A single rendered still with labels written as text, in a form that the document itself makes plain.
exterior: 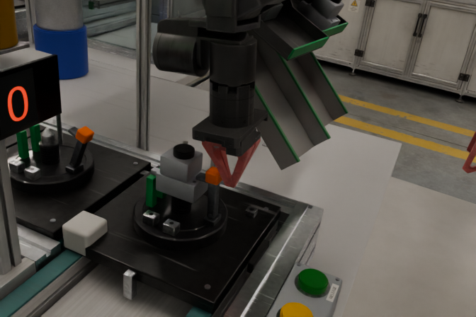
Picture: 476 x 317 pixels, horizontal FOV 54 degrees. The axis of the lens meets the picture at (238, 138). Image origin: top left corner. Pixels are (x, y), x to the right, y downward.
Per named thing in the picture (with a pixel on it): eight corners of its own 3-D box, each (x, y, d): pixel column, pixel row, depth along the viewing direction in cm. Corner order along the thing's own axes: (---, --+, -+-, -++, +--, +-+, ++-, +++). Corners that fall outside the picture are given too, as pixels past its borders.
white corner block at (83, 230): (109, 241, 69) (108, 218, 67) (88, 259, 65) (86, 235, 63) (83, 230, 70) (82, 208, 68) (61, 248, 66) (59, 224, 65)
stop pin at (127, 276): (137, 294, 63) (137, 272, 61) (132, 300, 62) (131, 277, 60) (128, 291, 64) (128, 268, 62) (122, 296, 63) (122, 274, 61)
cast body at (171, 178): (208, 189, 70) (211, 148, 67) (193, 204, 66) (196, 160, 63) (160, 173, 73) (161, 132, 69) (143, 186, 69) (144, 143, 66)
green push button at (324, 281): (329, 285, 65) (331, 274, 64) (321, 304, 61) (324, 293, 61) (301, 274, 66) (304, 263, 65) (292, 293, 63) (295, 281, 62)
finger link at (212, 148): (200, 188, 64) (200, 125, 60) (223, 166, 70) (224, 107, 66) (246, 200, 62) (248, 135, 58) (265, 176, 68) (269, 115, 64)
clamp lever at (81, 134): (83, 165, 78) (95, 131, 73) (74, 170, 76) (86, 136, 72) (66, 153, 78) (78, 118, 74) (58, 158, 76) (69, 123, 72)
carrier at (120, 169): (151, 171, 87) (151, 109, 81) (54, 244, 67) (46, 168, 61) (50, 136, 95) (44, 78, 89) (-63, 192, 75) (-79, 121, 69)
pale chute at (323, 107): (332, 120, 107) (348, 112, 104) (306, 139, 97) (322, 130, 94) (270, 15, 107) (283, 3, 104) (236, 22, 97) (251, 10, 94)
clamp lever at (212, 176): (222, 214, 69) (224, 168, 65) (215, 221, 67) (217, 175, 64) (200, 206, 70) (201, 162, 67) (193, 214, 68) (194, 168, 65)
